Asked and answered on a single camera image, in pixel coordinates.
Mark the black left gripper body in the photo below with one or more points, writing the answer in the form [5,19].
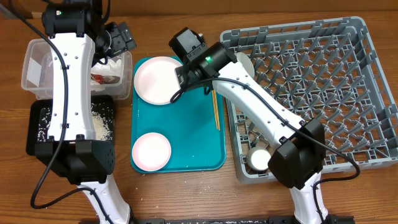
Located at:
[115,41]

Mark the wooden chopstick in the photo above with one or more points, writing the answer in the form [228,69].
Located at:
[217,110]
[214,109]

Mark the pile of rice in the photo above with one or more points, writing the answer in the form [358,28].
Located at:
[102,116]

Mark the cardboard box wall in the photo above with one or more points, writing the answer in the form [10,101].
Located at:
[180,7]

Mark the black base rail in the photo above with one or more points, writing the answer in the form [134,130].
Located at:
[330,219]

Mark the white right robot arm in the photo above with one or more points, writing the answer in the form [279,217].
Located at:
[299,146]

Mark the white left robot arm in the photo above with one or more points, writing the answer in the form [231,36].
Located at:
[80,36]

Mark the teal plastic tray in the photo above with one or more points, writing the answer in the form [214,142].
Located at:
[189,125]

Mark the small pink plate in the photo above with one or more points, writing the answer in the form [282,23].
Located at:
[151,152]

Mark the black plastic bin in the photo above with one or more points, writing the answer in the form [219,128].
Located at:
[35,113]

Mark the grey dishwasher rack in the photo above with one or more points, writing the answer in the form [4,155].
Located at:
[327,70]

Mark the clear plastic bin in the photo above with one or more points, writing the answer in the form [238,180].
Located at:
[37,73]

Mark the grey bowl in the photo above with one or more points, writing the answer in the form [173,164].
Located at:
[246,62]

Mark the white cup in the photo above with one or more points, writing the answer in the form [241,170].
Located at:
[257,158]

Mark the large pink plate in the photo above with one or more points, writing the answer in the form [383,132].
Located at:
[155,81]

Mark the white plastic wrapper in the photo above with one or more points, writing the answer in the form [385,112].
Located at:
[103,76]

